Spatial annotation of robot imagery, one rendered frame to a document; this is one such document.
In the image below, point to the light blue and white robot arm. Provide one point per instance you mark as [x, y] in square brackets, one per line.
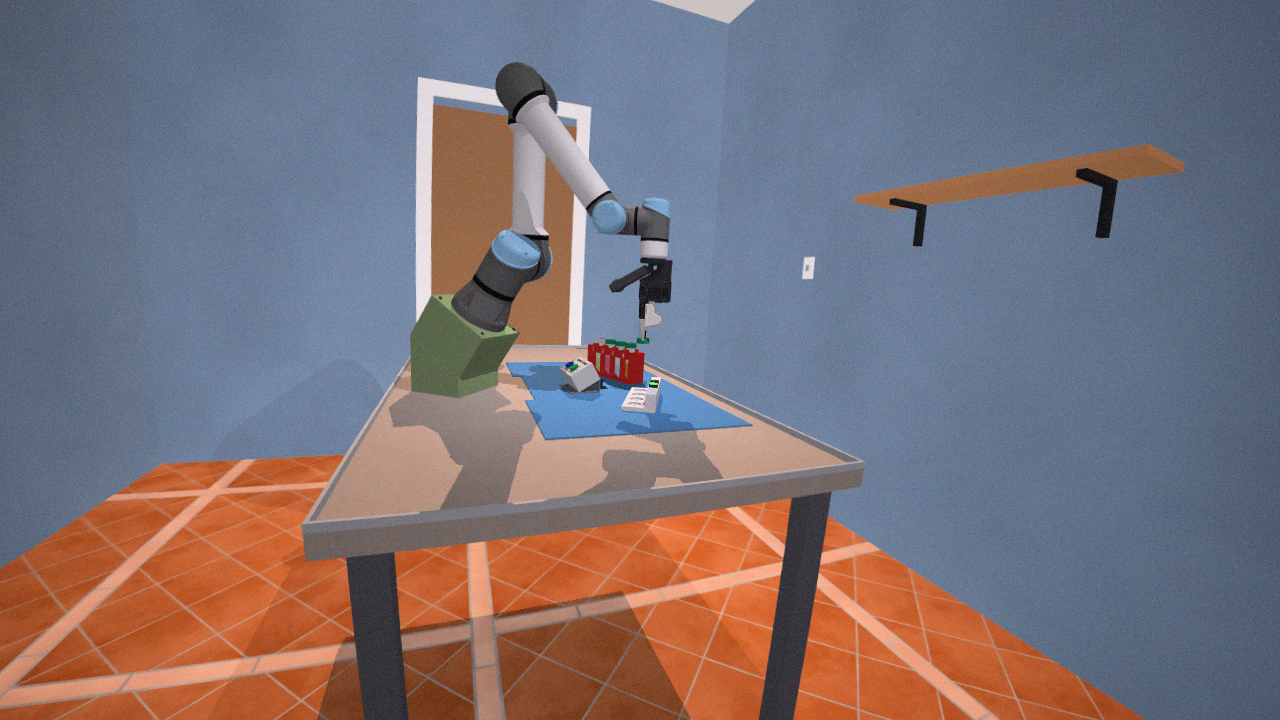
[510, 261]

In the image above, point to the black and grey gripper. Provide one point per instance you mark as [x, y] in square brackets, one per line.
[656, 291]

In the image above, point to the blue flat mat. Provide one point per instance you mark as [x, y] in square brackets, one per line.
[560, 415]

